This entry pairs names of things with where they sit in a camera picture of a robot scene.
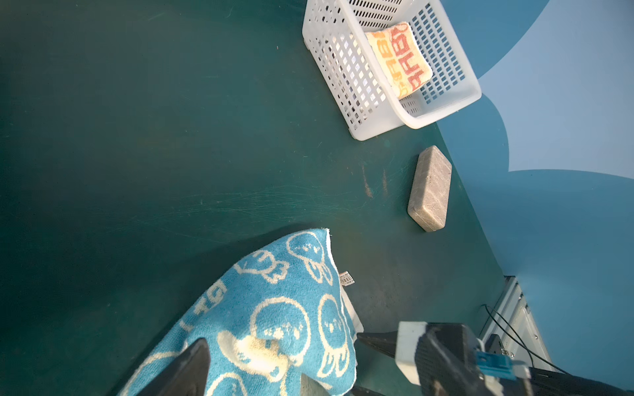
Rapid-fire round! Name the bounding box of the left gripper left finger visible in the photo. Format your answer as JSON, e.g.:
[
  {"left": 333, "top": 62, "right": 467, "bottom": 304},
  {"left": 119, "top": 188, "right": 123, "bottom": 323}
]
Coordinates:
[{"left": 139, "top": 338, "right": 211, "bottom": 396}]

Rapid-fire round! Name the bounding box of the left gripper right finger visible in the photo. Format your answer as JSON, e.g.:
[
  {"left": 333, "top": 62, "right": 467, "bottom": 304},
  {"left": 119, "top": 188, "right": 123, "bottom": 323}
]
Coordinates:
[{"left": 300, "top": 374, "right": 330, "bottom": 396}]

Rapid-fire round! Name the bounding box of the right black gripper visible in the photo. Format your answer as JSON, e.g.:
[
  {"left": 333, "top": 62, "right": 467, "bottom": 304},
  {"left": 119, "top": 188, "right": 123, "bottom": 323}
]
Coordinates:
[{"left": 357, "top": 322, "right": 533, "bottom": 395}]

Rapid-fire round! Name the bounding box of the blue rabbit pattern towel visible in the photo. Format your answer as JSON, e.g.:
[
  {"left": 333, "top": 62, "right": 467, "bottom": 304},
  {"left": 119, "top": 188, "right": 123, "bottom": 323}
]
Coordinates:
[{"left": 122, "top": 229, "right": 358, "bottom": 395}]

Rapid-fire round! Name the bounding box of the orange striped rabbit towel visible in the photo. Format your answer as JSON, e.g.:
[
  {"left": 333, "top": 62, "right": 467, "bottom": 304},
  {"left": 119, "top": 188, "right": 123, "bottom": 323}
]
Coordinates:
[{"left": 366, "top": 22, "right": 434, "bottom": 100}]

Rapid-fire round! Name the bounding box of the grey sponge block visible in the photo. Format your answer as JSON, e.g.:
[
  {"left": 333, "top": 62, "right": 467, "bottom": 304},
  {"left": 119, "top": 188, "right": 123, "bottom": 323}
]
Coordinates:
[{"left": 407, "top": 145, "right": 452, "bottom": 232}]

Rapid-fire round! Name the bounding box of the grey plastic basket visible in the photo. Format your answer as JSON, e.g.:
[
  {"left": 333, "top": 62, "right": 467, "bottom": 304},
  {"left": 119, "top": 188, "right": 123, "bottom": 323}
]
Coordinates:
[{"left": 302, "top": 1, "right": 482, "bottom": 141}]

